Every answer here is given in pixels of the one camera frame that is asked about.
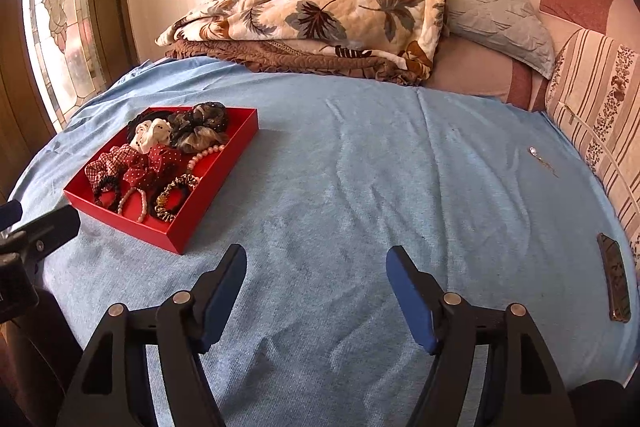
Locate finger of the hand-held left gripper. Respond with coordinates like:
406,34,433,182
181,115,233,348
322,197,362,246
0,201,24,233
0,204,82,265

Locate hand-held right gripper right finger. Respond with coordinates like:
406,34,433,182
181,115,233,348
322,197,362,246
386,245,571,427

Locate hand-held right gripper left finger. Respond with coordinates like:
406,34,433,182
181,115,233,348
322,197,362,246
56,244,248,427

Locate thick black hair tie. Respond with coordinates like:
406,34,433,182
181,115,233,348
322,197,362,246
92,174,123,208

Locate black and pearl hair tie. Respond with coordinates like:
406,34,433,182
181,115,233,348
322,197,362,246
117,187,150,224

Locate leopard print hair tie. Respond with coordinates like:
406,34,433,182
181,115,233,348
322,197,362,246
154,174,202,223

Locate red polka dot scrunchie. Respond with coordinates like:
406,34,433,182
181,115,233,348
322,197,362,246
122,143,183,190

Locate red box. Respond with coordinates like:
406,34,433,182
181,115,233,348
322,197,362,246
63,106,260,256

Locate white bead bracelet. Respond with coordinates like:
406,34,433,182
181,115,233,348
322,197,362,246
187,144,226,172

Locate red plaid scrunchie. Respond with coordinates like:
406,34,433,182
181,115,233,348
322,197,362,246
84,144,136,185

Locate blue bed sheet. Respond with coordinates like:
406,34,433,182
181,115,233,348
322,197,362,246
10,57,638,427

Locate white printed scrunchie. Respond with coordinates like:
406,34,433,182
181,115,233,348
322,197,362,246
130,118,173,154

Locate black mesh brown scrunchie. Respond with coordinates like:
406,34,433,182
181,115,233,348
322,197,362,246
167,102,231,155

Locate thin metal pin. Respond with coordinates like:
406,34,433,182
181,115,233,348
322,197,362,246
537,155,561,178

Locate rectangular brown hair barrette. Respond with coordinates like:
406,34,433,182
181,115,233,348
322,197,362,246
596,233,632,324

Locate stained glass window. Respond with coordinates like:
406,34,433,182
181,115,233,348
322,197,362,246
22,0,101,128

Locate person's dark clothing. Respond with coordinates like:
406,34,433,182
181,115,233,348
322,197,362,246
567,379,640,427

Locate brown ruffled blanket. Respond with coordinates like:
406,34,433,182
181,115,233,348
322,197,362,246
165,38,426,86

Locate striped floral cushion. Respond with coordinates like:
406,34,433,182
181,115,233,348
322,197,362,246
542,28,640,268

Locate grey pillow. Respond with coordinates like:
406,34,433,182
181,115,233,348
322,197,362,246
445,0,557,80

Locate leaf print blanket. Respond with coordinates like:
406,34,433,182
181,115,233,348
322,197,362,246
155,0,453,82

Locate pink patchwork pillow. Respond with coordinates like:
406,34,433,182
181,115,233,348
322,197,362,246
425,0,621,112

